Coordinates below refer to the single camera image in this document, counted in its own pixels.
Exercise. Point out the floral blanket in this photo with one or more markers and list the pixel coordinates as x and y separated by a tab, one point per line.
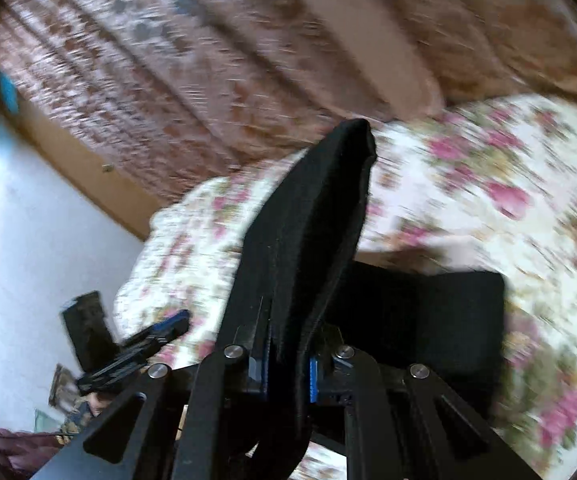
468	185

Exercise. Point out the brown patterned cushion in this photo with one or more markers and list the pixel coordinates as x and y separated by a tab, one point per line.
493	20

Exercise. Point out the framed picture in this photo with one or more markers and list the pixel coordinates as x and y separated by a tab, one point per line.
64	387

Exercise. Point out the maroon cloth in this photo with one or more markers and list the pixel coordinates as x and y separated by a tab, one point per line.
13	450

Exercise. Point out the plain brown cushion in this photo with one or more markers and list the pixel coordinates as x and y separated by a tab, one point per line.
358	25

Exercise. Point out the black pants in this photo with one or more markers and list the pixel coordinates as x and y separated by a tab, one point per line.
318	235

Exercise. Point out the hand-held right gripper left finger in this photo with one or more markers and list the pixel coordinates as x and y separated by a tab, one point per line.
266	370

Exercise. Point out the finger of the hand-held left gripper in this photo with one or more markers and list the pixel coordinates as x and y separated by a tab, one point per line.
168	324
118	370

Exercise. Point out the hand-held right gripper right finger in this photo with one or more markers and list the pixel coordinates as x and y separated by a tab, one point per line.
314	380

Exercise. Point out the teal object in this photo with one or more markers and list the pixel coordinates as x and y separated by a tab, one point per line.
7	91

